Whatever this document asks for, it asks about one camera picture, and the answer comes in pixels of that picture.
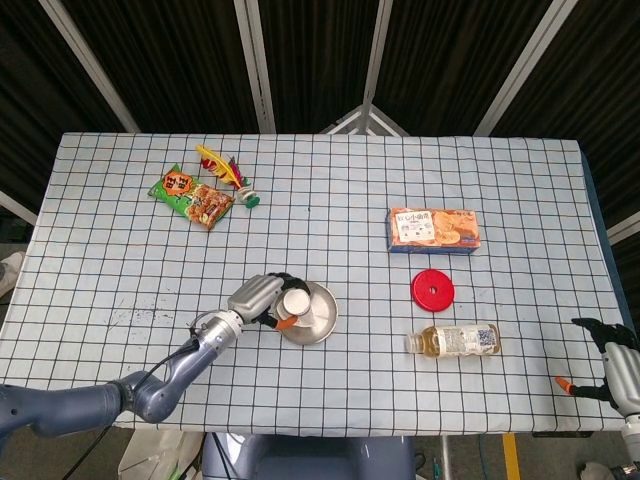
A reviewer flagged green floor cable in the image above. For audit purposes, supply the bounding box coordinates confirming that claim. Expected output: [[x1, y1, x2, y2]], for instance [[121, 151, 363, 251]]
[[478, 433, 501, 480]]

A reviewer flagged colourful feather shuttlecock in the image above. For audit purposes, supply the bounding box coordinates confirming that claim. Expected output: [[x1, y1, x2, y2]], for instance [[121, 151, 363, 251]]
[[194, 144, 262, 209]]

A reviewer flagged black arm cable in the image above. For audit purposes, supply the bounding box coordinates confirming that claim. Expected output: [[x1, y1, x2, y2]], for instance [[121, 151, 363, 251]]
[[64, 310, 221, 480]]

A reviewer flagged orange blue cookie box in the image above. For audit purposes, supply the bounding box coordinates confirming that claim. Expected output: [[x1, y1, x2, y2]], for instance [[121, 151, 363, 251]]
[[384, 207, 483, 255]]

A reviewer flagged light blue checked tablecloth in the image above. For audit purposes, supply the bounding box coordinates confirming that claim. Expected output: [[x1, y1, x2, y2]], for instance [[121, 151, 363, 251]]
[[0, 131, 632, 435]]

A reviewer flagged green snack bag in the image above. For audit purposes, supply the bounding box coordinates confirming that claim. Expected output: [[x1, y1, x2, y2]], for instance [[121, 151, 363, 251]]
[[146, 163, 236, 232]]

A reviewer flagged white plastic bag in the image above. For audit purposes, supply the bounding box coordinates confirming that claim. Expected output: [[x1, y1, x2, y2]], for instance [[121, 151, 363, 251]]
[[118, 428, 204, 480]]

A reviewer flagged round stainless steel plate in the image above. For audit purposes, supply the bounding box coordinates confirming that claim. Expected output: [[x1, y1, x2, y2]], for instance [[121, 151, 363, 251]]
[[273, 280, 339, 346]]

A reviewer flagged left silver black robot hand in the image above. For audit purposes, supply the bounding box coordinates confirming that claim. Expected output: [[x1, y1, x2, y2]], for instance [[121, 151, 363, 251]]
[[227, 272, 314, 332]]

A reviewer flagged white paper cup blue stripe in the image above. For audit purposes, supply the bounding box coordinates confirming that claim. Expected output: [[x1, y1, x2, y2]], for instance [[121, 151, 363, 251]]
[[277, 288, 319, 329]]

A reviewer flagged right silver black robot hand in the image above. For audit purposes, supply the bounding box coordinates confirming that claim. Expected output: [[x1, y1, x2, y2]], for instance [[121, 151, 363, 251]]
[[554, 316, 640, 417]]

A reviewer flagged clear tea bottle white cap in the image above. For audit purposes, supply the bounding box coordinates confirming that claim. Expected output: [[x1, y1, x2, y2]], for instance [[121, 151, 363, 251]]
[[404, 322, 501, 359]]

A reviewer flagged white shoe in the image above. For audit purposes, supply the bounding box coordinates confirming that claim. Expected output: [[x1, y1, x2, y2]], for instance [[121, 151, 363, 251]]
[[0, 251, 26, 297]]

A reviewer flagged blue-grey robot torso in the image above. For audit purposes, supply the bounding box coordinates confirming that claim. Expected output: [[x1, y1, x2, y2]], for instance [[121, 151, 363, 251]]
[[201, 432, 417, 480]]

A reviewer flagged red round disc lid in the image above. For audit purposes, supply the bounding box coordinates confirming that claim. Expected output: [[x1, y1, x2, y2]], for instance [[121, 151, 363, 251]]
[[410, 268, 456, 315]]

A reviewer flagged white metal partition post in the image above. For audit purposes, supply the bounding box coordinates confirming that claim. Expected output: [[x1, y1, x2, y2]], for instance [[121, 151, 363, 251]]
[[233, 0, 277, 134], [38, 0, 142, 134], [473, 0, 579, 137], [359, 0, 394, 134]]

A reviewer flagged white triangular metal frame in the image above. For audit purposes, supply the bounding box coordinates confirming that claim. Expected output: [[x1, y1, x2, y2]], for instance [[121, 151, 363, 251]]
[[319, 103, 410, 136]]

